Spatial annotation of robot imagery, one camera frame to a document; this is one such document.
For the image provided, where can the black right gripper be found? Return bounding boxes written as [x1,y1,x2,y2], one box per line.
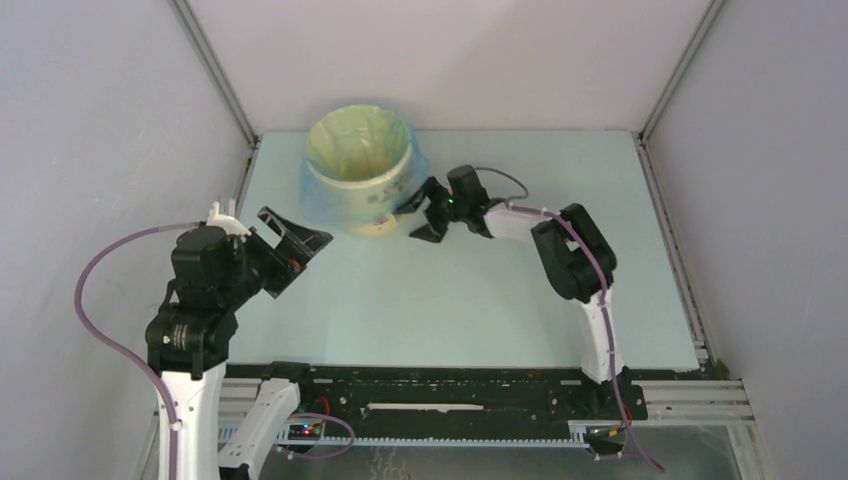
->
[393,175,468,243]

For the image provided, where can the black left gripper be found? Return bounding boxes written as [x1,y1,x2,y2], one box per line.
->
[220,204,332,305]

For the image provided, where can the blue plastic trash bag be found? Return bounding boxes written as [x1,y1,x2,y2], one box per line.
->
[299,104,432,233]

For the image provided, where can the yellow capybara trash bin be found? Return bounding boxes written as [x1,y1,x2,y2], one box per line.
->
[304,104,415,238]

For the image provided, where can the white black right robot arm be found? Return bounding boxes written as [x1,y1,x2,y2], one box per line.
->
[395,165,625,418]

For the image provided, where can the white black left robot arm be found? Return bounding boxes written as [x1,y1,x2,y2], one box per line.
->
[145,204,333,479]

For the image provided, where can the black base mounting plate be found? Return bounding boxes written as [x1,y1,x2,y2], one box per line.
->
[226,362,647,440]

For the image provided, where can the small electronics board with LEDs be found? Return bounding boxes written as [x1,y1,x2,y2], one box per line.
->
[287,422,323,441]

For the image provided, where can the white cable duct rail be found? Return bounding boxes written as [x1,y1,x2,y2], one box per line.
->
[272,430,588,448]

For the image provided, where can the aluminium frame rail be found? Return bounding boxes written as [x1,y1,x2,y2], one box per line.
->
[635,380,755,427]

